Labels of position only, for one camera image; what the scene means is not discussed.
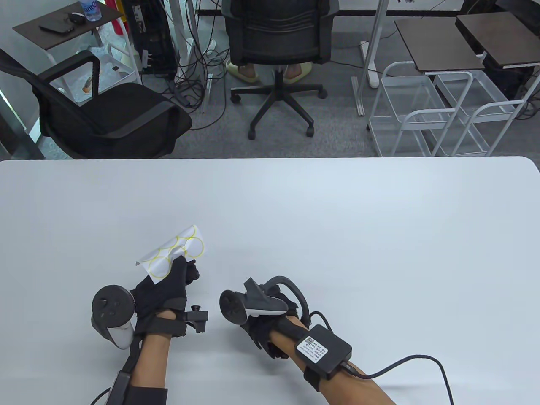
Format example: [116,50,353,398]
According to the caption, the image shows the person's right hand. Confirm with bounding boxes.
[240,285,311,360]

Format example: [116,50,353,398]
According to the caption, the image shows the person's left hand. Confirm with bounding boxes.
[134,255,200,338]

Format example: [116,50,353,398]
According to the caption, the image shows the white sticker sheet yellow circles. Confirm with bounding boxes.
[136,225,205,284]

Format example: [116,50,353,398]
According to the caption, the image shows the person's right forearm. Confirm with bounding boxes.
[270,328,397,405]

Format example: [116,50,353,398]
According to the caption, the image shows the person's left forearm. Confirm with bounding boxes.
[127,333,172,391]

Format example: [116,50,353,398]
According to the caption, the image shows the black wrist box with label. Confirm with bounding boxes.
[294,324,353,394]

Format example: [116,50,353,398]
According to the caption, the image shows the black office chair with armrest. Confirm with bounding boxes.
[0,48,193,160]

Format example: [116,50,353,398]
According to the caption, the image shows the black computer tower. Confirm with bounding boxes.
[121,0,178,77]

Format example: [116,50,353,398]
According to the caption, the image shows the black mesh swivel chair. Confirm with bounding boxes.
[221,0,340,140]

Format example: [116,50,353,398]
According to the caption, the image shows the small brown side table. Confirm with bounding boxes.
[12,1,126,64]

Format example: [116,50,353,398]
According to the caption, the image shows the black flat phone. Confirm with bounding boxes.
[39,20,77,35]

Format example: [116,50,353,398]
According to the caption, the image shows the clear water bottle blue label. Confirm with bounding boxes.
[80,0,102,22]

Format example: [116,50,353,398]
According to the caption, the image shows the white power strip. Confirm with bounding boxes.
[360,40,380,89]

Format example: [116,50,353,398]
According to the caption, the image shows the brown square table top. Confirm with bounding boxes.
[394,18,486,73]
[455,11,540,70]

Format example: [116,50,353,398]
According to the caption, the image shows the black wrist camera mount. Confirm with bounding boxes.
[183,305,209,334]

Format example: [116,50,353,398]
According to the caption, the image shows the black forearm strap with box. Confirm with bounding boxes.
[101,337,169,405]

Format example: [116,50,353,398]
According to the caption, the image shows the black cable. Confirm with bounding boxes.
[310,311,458,405]

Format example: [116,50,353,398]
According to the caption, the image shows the bundle of black floor cables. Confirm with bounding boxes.
[167,0,237,131]

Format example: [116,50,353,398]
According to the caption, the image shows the white wire basket trolley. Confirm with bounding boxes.
[368,61,474,158]
[434,70,540,157]

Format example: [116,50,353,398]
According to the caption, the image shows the white desk frame leg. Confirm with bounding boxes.
[351,0,389,117]

